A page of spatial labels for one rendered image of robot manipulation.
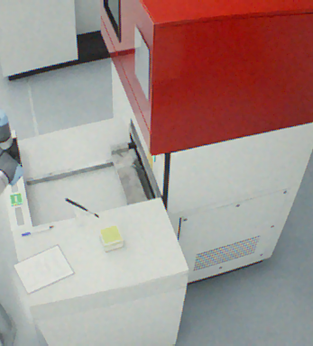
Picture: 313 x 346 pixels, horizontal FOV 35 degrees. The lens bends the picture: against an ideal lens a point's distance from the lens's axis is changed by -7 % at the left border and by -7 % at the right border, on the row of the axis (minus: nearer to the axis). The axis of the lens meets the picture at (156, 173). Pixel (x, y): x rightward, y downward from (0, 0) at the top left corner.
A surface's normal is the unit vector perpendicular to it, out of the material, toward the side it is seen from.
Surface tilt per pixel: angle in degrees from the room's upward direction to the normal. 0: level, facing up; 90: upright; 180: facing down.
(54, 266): 0
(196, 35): 90
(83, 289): 0
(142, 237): 0
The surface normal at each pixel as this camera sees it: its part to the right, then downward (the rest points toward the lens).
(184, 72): 0.30, 0.75
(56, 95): 0.03, -0.62
